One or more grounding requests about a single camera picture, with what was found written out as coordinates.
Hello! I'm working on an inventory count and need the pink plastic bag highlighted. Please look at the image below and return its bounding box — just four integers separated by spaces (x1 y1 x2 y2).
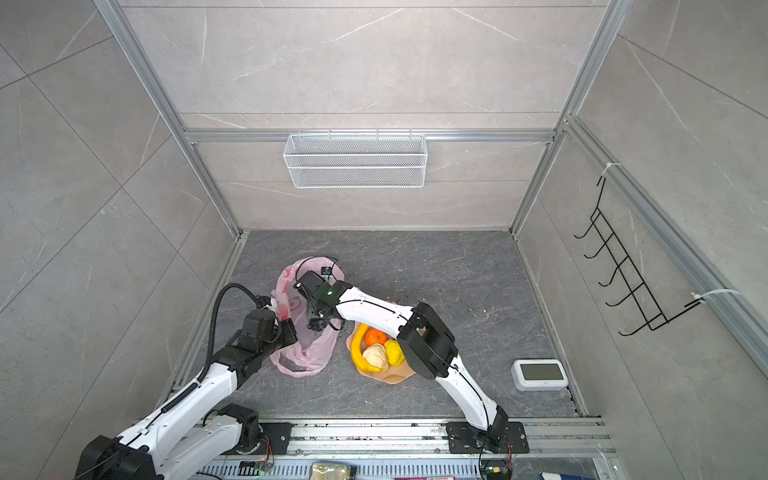
270 256 344 378

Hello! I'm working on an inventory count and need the orange fake fruit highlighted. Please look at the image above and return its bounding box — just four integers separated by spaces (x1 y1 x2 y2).
363 328 389 347

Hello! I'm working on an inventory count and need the beige fake mushroom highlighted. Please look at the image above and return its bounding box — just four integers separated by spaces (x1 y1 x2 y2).
362 344 389 373

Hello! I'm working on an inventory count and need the yellow fake lemon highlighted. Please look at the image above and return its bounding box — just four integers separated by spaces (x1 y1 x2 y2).
384 339 405 367

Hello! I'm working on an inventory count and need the pink scalloped bowl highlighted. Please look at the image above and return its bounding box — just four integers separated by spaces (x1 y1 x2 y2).
346 322 415 385

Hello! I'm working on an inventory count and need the yellow fake banana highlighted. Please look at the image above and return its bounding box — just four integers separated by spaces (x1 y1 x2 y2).
349 324 382 373

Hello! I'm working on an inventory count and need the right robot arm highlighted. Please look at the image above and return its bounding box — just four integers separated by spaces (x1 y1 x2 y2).
293 272 508 453

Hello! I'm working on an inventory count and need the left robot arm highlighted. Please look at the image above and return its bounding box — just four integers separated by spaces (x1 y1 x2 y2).
74 308 297 479

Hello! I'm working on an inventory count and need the white digital timer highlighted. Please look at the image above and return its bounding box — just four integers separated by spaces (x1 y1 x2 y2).
511 359 569 392

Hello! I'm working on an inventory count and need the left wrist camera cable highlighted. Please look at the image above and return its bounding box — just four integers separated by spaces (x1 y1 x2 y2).
200 283 271 379

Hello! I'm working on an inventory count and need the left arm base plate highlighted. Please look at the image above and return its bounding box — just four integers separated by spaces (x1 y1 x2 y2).
223 422 293 457

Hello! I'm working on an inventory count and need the aluminium front rail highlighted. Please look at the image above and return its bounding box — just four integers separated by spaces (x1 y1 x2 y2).
113 418 619 480

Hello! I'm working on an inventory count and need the white wire mesh basket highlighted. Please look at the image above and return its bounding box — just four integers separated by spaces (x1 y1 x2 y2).
283 133 428 189

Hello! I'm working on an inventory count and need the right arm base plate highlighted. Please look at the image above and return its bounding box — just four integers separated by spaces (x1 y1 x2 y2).
445 422 530 454

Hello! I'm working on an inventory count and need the black wire hook rack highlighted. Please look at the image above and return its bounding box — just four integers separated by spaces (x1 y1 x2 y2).
573 177 705 337

